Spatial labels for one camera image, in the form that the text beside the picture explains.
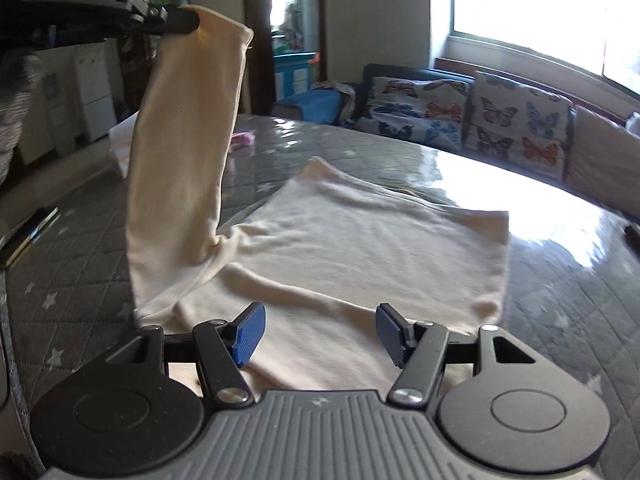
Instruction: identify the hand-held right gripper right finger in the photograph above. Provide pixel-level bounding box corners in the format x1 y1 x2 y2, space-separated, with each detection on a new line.
375 302 541 407

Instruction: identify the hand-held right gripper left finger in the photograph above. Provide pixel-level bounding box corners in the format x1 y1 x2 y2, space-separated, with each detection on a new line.
105 301 268 407

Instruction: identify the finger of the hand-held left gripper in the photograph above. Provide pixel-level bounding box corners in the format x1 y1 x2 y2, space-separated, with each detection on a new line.
120 0 201 37

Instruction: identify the cream long-sleeve garment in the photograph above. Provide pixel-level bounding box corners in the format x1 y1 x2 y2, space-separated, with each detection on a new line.
125 5 511 391

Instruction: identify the white refrigerator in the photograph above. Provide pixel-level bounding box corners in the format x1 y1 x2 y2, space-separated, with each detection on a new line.
75 42 119 142

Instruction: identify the white pink tissue box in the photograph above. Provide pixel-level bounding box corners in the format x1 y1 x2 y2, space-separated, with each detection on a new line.
107 115 141 177

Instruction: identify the blue cabinet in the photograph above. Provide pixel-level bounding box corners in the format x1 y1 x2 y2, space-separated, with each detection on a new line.
274 52 321 102

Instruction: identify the grey cloth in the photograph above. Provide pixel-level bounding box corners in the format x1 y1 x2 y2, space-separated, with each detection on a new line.
312 81 360 123

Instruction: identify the grey quilted star table cover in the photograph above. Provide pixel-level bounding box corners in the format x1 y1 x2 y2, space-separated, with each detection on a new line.
0 112 640 480

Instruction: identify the black flat device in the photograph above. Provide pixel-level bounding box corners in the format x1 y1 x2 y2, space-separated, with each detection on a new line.
0 207 62 267

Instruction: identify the butterfly print cushion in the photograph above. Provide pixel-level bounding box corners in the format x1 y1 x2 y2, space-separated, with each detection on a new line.
356 76 472 152
470 71 575 178

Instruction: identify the dark blue sofa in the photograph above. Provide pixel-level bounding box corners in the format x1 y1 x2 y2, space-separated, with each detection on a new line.
272 62 640 211

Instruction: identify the plain beige cushion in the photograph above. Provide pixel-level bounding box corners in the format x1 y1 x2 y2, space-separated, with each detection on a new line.
567 105 640 207

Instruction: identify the window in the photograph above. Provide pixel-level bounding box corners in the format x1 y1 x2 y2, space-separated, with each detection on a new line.
435 0 640 98

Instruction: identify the dark brown door frame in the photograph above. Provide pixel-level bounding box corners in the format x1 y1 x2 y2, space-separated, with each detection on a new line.
242 0 333 106

